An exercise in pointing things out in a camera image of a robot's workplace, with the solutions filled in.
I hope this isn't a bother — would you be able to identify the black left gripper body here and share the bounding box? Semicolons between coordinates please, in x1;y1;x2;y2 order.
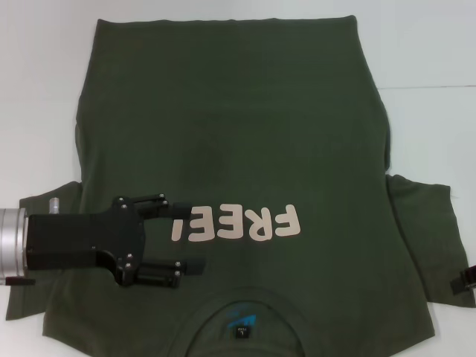
25;196;144;287

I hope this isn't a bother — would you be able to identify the dark green FREE! t-shirt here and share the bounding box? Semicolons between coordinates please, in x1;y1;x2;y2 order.
5;14;462;357

